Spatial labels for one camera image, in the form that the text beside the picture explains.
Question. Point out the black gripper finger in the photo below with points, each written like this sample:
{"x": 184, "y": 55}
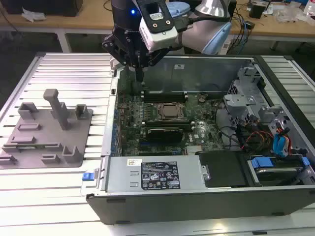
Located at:
{"x": 157, "y": 57}
{"x": 113, "y": 46}

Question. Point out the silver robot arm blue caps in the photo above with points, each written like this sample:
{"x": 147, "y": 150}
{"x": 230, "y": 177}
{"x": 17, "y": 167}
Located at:
{"x": 197, "y": 35}

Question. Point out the wooden desk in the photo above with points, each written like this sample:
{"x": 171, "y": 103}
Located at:
{"x": 73, "y": 21}

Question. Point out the CPU socket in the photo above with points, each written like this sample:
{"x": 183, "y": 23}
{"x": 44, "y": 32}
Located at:
{"x": 160, "y": 105}

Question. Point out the silver CPU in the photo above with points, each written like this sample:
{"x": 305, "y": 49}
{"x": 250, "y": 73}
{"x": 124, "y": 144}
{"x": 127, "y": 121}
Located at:
{"x": 169, "y": 111}

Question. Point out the coin cell battery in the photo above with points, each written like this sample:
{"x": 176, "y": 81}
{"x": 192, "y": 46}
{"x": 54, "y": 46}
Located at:
{"x": 201, "y": 99}

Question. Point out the large black equipment box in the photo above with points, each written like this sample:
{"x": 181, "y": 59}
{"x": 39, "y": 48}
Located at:
{"x": 49, "y": 6}

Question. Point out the black NVIDIA graphics card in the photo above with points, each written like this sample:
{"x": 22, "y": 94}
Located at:
{"x": 165, "y": 135}

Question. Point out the green motherboard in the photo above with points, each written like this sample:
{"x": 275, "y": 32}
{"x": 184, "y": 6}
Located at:
{"x": 204, "y": 127}

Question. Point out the crumpled white paper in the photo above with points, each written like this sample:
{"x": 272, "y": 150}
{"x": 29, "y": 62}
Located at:
{"x": 33, "y": 14}

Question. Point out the black computer tower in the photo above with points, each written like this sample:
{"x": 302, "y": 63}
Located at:
{"x": 232, "y": 7}

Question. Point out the silver metal drive cage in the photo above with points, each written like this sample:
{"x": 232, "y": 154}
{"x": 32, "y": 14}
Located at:
{"x": 240, "y": 100}

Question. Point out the small black adapter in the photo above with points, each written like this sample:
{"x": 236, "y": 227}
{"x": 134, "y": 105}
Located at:
{"x": 250, "y": 25}

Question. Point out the silver chipset heatsink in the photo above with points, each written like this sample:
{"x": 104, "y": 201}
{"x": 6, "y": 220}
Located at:
{"x": 195, "y": 150}

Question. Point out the gray parts rack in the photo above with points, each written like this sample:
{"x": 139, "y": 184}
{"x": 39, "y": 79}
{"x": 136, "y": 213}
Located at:
{"x": 49, "y": 134}

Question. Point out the small black box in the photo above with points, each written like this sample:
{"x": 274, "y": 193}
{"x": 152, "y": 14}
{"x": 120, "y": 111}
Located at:
{"x": 257, "y": 11}

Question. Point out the silver power supply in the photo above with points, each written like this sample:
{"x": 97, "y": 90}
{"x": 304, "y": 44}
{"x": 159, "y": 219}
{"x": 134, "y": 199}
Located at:
{"x": 123, "y": 174}

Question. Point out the black plastic drive cover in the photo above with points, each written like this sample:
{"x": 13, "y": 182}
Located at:
{"x": 221, "y": 169}

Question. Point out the blue case latch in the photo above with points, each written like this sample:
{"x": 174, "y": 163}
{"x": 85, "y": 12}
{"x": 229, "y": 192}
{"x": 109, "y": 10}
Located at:
{"x": 88, "y": 177}

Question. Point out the clear plastic bags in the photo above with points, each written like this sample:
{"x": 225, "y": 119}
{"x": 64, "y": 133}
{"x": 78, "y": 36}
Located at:
{"x": 289, "y": 13}

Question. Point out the blue disk carrier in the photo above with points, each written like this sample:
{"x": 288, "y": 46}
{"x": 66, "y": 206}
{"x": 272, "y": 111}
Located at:
{"x": 261, "y": 162}

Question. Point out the black PC case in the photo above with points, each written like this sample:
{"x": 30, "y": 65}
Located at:
{"x": 197, "y": 209}

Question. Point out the red white carton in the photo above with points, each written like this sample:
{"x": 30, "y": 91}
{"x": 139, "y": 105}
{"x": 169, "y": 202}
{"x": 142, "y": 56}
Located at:
{"x": 309, "y": 12}

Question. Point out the dark hard disk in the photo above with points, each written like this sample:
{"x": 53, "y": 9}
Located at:
{"x": 275, "y": 175}

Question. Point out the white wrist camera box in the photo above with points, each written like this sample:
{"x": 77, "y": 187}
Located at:
{"x": 160, "y": 37}

